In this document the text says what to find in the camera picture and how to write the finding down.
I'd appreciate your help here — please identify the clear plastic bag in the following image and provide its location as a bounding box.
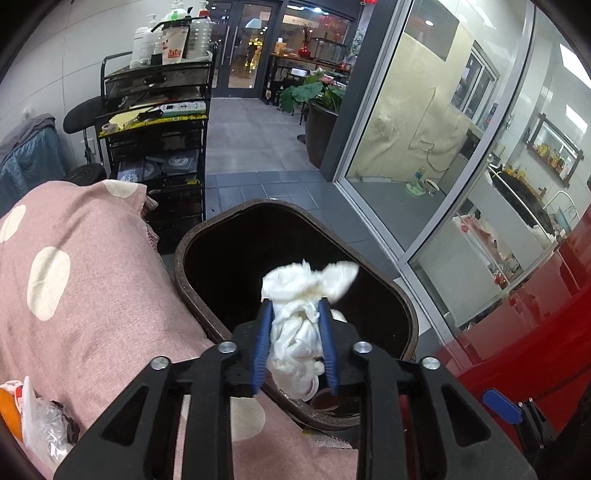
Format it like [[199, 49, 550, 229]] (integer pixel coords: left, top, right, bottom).
[[21, 376, 81, 467]]

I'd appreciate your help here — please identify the red glossy object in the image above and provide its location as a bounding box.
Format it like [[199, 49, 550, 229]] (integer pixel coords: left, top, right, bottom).
[[434, 222, 591, 480]]

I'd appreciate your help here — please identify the yellow tray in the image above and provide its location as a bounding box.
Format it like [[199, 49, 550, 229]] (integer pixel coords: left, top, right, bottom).
[[110, 107, 155, 130]]

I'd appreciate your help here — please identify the pink polka dot blanket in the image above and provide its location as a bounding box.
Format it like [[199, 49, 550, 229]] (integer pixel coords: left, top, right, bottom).
[[0, 179, 361, 480]]

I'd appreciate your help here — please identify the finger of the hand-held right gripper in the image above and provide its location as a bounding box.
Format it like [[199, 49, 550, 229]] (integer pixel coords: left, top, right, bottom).
[[481, 388, 561, 464]]

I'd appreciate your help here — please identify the group of pump bottles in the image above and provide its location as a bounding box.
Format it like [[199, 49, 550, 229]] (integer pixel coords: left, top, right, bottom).
[[130, 0, 214, 69]]

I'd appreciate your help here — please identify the black trolley cart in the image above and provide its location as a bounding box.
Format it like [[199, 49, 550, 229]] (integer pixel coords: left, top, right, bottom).
[[95, 21, 218, 236]]

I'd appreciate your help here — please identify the dark brown trash bin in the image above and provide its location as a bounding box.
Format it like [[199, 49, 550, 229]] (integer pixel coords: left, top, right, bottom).
[[174, 198, 420, 432]]

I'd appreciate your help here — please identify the aluminium framed glass partition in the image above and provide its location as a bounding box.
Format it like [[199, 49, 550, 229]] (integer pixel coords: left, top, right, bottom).
[[335, 0, 591, 333]]

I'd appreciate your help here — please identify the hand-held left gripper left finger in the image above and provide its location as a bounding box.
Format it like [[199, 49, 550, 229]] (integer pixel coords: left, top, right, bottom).
[[53, 299, 278, 480]]

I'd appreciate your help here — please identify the white cup red print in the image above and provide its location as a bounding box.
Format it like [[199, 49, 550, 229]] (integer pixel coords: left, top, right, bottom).
[[161, 24, 191, 65]]

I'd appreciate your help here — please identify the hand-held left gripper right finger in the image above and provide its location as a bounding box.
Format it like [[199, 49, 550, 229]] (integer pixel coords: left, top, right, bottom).
[[318, 298, 539, 480]]

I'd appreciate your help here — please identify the dark wooden side table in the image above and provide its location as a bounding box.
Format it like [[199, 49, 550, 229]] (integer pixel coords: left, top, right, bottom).
[[265, 39, 356, 100]]

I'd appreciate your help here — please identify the black stool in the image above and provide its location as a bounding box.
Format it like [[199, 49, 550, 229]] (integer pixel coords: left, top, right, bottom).
[[63, 98, 109, 185]]

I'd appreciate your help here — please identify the grey blue clothes pile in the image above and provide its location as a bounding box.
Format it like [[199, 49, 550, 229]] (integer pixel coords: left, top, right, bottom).
[[0, 114, 68, 217]]

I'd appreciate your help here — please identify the potted plant dark pot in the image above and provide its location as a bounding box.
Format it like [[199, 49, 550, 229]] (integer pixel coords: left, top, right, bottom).
[[279, 69, 347, 169]]

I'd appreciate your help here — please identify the white tissue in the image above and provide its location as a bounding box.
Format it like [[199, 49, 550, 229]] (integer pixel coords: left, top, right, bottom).
[[261, 260, 360, 398]]

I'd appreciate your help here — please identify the glass double door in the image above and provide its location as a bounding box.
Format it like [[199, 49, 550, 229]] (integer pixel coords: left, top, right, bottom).
[[210, 0, 284, 88]]

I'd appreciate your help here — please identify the white flat packet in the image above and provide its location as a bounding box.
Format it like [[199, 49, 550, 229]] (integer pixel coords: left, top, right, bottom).
[[159, 102, 206, 116]]

